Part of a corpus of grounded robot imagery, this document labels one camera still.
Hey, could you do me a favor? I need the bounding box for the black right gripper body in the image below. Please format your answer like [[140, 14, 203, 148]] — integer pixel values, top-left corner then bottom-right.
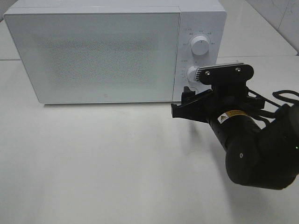
[[205, 80, 265, 124]]

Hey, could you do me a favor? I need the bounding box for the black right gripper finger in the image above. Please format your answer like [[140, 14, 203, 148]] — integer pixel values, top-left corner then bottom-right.
[[195, 63, 254, 84], [171, 86, 212, 123]]

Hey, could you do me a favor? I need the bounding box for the round white door button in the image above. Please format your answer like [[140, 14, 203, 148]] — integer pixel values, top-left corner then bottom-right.
[[189, 87, 198, 94]]

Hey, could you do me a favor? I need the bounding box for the white timer knob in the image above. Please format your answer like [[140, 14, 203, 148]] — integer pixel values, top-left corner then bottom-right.
[[187, 66, 199, 83]]

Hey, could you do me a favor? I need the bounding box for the white microwave door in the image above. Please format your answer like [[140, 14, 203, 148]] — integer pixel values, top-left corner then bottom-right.
[[6, 13, 179, 104]]

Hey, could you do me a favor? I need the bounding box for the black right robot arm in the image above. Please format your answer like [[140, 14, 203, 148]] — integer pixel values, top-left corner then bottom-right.
[[171, 63, 299, 190]]

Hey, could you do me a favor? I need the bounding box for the white upper power knob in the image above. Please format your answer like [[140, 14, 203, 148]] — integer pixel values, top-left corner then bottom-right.
[[191, 35, 210, 56]]

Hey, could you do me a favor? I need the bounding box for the white microwave oven body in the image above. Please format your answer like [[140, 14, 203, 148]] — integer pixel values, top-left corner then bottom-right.
[[4, 5, 227, 103]]

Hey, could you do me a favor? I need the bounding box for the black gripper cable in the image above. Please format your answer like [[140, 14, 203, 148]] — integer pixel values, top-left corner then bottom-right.
[[246, 90, 299, 122]]

